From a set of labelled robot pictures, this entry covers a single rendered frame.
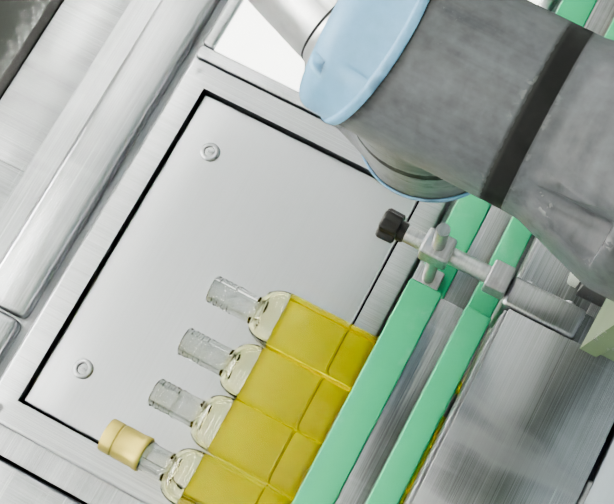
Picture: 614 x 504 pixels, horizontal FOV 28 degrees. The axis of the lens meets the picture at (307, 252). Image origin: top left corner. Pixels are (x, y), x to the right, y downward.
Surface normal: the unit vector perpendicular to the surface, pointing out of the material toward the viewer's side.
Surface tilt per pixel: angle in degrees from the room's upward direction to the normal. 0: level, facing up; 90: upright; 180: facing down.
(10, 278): 90
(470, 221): 90
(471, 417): 90
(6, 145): 90
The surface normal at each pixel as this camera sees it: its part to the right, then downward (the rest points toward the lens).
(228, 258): -0.01, -0.27
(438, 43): -0.15, -0.05
